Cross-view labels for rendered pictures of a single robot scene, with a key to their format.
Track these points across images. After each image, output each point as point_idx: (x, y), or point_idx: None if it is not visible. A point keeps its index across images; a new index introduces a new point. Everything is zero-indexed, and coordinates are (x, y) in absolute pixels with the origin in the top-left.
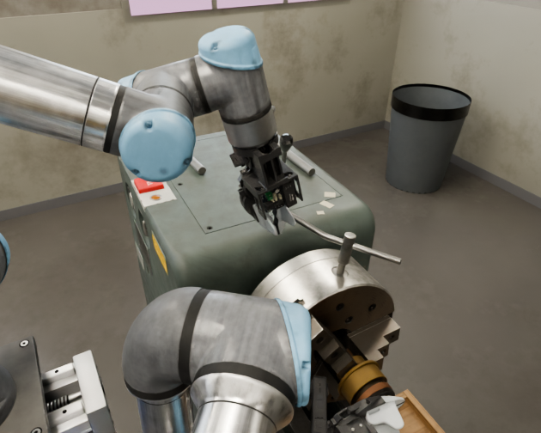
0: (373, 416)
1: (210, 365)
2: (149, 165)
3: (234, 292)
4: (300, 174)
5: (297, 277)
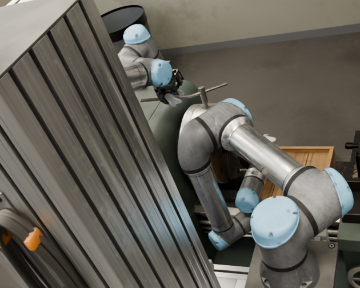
0: None
1: (223, 126)
2: (164, 79)
3: (170, 152)
4: (140, 91)
5: None
